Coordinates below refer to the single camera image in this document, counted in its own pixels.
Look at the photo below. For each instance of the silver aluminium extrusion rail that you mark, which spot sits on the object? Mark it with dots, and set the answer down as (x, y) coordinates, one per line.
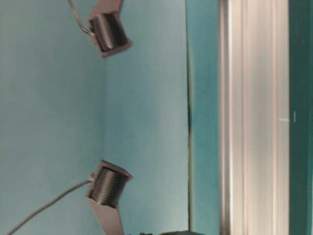
(254, 117)

